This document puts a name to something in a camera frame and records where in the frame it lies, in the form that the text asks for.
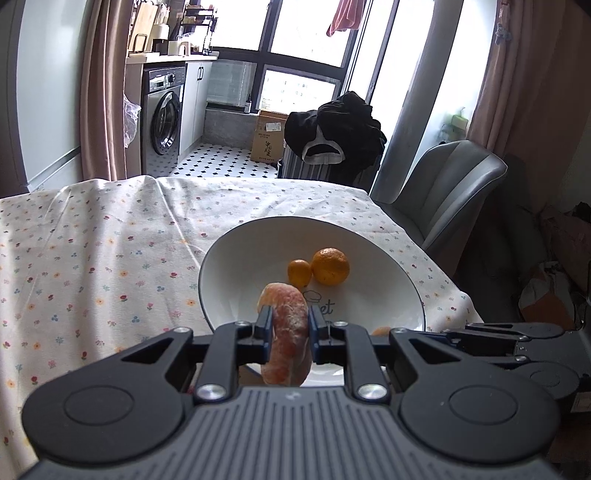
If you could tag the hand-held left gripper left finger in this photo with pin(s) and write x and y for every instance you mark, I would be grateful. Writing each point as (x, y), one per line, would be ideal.
(264, 333)

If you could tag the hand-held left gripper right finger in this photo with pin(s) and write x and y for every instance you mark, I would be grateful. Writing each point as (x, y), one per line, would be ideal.
(316, 334)

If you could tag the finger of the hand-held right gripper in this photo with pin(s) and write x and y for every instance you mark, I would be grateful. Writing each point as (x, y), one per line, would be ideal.
(489, 339)

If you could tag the white ceramic bowl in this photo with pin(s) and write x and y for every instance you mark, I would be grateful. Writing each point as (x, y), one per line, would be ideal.
(258, 258)

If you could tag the small orange mandarin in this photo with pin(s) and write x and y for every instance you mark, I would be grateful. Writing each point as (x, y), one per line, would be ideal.
(382, 331)
(299, 273)

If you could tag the large orange mandarin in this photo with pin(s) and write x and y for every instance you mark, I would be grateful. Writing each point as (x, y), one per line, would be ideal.
(330, 266)

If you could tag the brown paper bag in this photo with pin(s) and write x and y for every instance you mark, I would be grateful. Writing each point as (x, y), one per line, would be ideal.
(547, 295)

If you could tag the grey padded chair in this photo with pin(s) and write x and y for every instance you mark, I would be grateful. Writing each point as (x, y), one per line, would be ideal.
(452, 194)

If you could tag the dark ribbed suitcase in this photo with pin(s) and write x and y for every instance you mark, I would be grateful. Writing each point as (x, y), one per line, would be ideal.
(295, 168)

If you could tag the floral white tablecloth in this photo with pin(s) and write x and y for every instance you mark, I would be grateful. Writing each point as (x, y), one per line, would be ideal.
(101, 258)

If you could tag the cardboard box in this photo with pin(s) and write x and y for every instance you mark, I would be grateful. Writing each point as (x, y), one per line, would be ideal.
(268, 136)

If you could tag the black clothing pile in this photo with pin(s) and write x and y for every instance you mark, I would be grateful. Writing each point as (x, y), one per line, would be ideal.
(346, 124)

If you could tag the dark small bottle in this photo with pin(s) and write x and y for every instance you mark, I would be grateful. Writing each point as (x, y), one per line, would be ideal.
(248, 105)

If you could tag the silver washing machine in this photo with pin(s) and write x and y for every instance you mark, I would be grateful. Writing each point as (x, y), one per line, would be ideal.
(164, 115)

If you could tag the white floor cabinet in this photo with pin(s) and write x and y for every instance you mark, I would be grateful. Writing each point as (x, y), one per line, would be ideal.
(194, 101)

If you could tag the beige curtain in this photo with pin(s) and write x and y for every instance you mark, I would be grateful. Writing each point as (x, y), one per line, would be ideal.
(531, 92)
(104, 92)

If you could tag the clear plastic bag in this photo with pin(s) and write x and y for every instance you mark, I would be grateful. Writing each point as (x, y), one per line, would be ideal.
(130, 117)

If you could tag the black kitchen rack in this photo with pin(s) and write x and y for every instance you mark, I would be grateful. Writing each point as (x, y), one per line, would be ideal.
(201, 27)

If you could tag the pink hanging cloth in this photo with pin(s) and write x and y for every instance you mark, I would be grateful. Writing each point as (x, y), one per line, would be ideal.
(344, 16)

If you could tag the wooden cutting boards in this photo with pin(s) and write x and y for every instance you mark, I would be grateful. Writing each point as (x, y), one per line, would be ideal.
(141, 25)

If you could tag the black window frame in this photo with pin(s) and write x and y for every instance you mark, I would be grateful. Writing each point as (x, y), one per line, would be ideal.
(300, 62)

